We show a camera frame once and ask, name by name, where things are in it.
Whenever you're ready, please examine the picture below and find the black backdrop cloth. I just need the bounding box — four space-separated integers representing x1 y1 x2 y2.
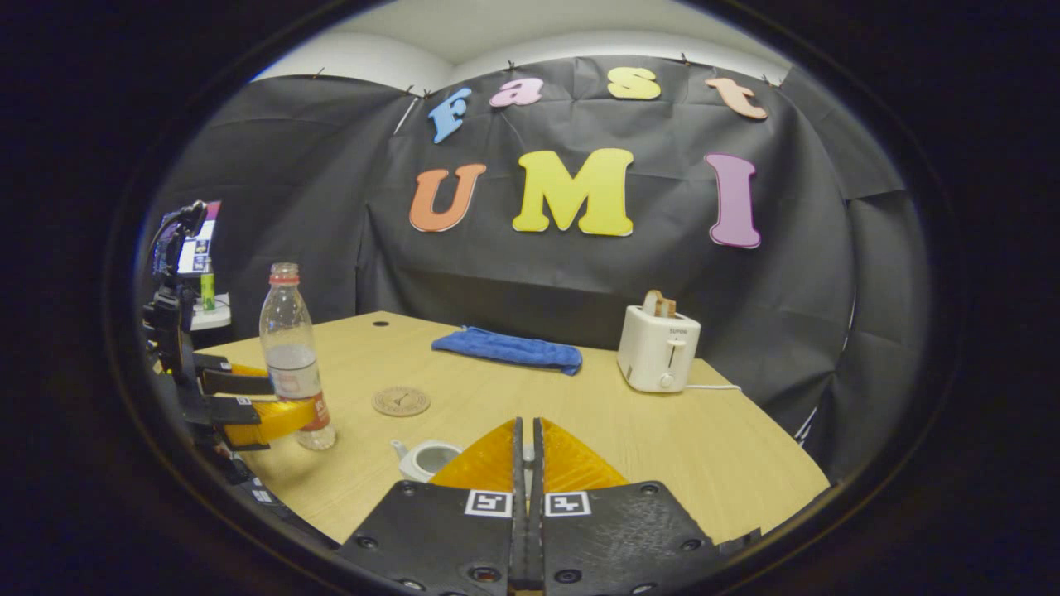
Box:
137 54 932 485

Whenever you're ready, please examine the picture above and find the computer monitor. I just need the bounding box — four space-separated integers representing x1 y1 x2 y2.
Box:
178 201 222 276

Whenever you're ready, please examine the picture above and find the white teacup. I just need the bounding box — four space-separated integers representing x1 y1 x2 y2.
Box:
390 439 465 483

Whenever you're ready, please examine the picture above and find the round wooden coaster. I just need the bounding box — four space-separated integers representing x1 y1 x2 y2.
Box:
372 386 431 417

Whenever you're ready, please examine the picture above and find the clear plastic water bottle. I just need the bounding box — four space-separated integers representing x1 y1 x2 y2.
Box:
258 262 338 452

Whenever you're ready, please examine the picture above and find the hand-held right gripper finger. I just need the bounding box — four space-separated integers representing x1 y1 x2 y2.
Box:
338 416 525 596
532 416 763 596

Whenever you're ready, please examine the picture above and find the white side table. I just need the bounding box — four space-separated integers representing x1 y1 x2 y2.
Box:
189 294 233 332

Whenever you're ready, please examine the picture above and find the blue towel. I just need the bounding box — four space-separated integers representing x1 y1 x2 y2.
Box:
431 325 583 377

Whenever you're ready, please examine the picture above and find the white toaster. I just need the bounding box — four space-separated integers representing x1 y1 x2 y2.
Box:
616 304 702 394

